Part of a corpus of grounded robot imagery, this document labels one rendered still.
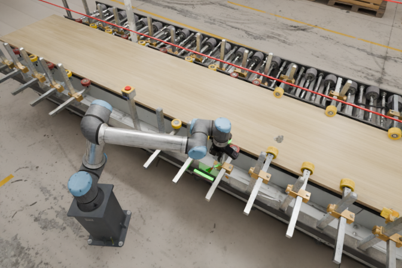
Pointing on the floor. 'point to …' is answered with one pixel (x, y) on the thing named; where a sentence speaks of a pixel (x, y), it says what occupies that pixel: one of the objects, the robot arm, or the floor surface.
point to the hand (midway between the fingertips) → (221, 161)
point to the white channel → (127, 2)
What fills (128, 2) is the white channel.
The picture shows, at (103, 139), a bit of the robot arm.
